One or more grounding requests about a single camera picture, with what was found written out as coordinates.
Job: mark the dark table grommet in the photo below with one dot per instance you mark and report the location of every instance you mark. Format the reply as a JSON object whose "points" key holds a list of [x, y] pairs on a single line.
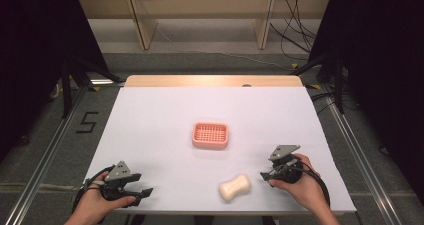
{"points": [[246, 85]]}

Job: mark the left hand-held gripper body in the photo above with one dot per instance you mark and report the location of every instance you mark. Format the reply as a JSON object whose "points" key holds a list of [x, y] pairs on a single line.
{"points": [[117, 173]]}

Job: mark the person's right hand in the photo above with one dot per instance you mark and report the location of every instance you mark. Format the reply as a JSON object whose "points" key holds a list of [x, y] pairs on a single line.
{"points": [[308, 188]]}

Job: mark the pink soap dish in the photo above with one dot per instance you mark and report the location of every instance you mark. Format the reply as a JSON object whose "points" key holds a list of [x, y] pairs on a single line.
{"points": [[210, 135]]}

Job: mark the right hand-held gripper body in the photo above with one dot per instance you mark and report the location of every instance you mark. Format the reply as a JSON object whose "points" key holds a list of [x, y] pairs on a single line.
{"points": [[286, 166]]}

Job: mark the light wooden table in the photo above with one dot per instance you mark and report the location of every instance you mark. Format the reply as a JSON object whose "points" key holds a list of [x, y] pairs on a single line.
{"points": [[186, 81]]}

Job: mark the black curtain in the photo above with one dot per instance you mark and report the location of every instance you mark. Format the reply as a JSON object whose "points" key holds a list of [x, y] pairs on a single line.
{"points": [[386, 68], [36, 51]]}

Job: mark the cream soap bar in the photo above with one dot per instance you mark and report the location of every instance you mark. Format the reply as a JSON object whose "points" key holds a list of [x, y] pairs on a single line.
{"points": [[234, 187]]}

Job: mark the person's left hand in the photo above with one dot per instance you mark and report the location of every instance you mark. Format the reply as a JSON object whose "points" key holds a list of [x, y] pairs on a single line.
{"points": [[90, 201]]}

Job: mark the aluminium floor rail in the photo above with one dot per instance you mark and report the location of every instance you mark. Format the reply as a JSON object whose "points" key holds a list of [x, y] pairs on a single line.
{"points": [[50, 151], [361, 165]]}

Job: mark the yellow tape piece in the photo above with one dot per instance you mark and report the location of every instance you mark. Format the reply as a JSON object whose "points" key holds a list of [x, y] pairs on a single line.
{"points": [[313, 86], [95, 88], [294, 65]]}

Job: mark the white table sheet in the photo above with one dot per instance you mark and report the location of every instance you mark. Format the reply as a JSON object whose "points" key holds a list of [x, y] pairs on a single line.
{"points": [[160, 125]]}

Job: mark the black metal stand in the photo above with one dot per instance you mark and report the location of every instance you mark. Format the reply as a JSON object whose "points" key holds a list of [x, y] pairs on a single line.
{"points": [[338, 81], [68, 85]]}

